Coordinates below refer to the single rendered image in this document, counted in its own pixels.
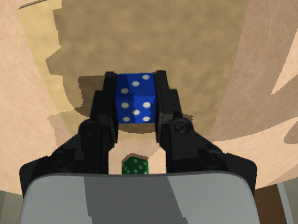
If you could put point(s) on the blue die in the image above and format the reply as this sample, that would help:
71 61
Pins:
135 98

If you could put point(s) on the green die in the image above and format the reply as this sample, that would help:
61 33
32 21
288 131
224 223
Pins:
135 165

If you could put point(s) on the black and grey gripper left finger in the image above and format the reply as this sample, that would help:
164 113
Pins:
87 151

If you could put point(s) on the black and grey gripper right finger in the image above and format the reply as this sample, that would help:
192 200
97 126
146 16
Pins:
186 150

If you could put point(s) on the tan textured mat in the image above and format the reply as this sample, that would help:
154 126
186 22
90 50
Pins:
75 42

